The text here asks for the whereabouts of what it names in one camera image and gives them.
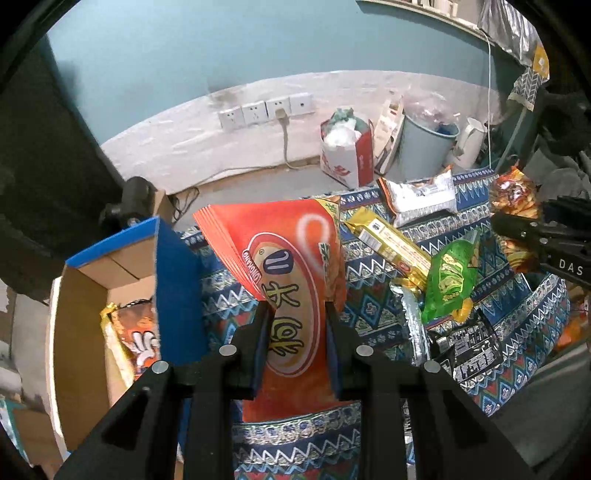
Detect dark clothes pile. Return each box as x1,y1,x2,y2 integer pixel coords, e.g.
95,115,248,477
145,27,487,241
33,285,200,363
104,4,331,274
526,90,591,199

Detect red-orange crinkled snack bag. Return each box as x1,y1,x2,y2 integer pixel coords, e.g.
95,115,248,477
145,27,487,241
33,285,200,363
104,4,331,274
488,166,543,273

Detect silver foil sheet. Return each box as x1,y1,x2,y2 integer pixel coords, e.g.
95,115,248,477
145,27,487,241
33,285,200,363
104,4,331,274
478,0,539,65

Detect cardboard box with blue flap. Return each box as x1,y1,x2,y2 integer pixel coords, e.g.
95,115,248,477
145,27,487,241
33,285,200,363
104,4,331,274
48,216,208,453

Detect white snack packet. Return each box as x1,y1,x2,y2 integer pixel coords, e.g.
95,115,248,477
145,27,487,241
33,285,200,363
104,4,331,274
376,165,459,227

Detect green chip bag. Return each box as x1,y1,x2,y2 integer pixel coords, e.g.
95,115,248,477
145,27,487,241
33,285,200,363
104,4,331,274
420,228,483,324

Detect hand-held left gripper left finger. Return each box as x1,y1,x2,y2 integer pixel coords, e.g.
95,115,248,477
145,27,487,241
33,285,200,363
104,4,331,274
54,301,274,480

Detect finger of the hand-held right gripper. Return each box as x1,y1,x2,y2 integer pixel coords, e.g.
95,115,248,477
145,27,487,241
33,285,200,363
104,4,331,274
544,198,591,222
490,215,555,264

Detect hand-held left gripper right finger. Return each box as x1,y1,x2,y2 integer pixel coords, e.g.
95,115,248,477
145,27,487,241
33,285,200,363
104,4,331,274
324,300,539,480

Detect white wall socket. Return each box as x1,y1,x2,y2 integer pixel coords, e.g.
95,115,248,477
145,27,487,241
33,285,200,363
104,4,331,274
218,107,244,130
289,92,315,115
242,102,269,125
266,97,291,121

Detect black round clamp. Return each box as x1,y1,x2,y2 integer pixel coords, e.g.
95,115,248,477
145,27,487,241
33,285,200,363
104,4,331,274
99,176,158,232

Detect black floor cable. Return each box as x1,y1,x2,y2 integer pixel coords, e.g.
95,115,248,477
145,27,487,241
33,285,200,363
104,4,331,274
168,187,199,215

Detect folded cardboard pieces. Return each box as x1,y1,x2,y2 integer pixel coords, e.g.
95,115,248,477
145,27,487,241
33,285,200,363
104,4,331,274
373,95,404,174

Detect beige plug and cable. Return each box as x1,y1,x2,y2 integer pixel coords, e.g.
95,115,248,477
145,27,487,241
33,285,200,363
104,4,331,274
274,108,308,171

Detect yellow biscuit packet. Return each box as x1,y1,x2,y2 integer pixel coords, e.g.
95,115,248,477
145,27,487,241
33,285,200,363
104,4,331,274
344,206,432,291

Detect red and white paper bag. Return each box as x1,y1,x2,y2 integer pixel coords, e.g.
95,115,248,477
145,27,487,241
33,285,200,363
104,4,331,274
320,107,374,189

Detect light blue trash bin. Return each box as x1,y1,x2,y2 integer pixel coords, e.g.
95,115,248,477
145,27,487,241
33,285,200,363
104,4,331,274
396,108,460,181

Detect large orange snack bag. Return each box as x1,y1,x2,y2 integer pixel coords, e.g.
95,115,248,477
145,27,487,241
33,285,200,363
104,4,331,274
193,196,365,423

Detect black and silver snack packet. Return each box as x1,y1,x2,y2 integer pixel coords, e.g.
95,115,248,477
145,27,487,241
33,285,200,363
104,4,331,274
392,284,504,384

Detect white electric kettle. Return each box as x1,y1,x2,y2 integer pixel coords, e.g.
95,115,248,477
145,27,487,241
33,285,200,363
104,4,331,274
451,117,486,169

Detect orange glove-print snack bag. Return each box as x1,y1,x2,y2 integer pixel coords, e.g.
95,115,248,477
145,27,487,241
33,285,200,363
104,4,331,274
100,300,162,384

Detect patterned blue blanket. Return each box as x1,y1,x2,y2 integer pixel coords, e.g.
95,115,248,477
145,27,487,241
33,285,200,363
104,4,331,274
178,168,571,480

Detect grey patterned cloth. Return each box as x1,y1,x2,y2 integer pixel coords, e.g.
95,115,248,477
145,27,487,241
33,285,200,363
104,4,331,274
508,46,550,112

